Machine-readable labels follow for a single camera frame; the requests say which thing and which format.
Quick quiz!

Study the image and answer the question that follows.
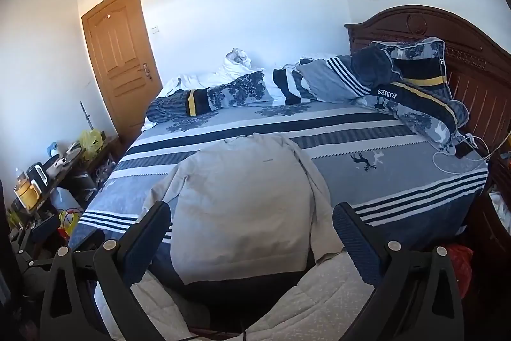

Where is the dark wooden headboard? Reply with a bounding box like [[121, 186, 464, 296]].
[[344, 5, 511, 152]]

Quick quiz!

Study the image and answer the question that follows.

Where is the cluttered side table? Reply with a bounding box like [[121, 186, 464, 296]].
[[8, 137, 121, 246]]

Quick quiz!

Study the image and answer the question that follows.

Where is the blue quilt with yellow stripe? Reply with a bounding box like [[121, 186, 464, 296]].
[[357, 79, 470, 155]]

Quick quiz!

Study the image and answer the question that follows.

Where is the yellow jug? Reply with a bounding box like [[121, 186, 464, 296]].
[[14, 175, 41, 212]]

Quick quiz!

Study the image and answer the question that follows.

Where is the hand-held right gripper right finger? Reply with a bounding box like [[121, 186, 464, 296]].
[[333, 202, 466, 341]]

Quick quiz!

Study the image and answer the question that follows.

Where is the white charging cable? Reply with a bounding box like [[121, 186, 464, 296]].
[[433, 133, 492, 176]]

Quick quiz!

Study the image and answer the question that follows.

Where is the brown wooden door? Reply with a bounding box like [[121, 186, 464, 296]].
[[81, 0, 164, 145]]

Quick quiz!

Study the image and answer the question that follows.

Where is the yellow plastic bag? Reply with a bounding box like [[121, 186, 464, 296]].
[[79, 128, 104, 160]]

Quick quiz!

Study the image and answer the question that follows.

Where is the dark striped folded cloth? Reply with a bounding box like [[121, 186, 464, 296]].
[[273, 65, 317, 105]]

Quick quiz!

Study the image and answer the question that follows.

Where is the white crumpled cloth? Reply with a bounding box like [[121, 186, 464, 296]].
[[162, 49, 280, 99]]

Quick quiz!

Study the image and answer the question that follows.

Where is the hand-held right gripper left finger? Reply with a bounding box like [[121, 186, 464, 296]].
[[40, 201, 172, 341]]

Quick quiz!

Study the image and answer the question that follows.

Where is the beige sweatshirt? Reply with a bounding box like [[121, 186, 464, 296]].
[[141, 133, 346, 286]]

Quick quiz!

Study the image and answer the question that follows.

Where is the dark blue fleece cloth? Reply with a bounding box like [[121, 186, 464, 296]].
[[351, 47, 403, 91]]

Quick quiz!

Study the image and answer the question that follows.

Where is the thin dark stick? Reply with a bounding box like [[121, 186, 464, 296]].
[[80, 101, 95, 132]]

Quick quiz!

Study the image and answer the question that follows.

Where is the blue floral pillow yellow stripe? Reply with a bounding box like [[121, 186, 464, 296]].
[[146, 70, 274, 123]]

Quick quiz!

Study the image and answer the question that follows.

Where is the grey garment with white stripes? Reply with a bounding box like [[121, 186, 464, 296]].
[[297, 54, 374, 103]]

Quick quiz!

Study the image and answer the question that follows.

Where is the bed with striped blue sheet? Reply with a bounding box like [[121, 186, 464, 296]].
[[68, 95, 490, 260]]

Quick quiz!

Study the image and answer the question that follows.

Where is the red plastic bag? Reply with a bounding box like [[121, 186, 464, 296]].
[[446, 243, 474, 300]]

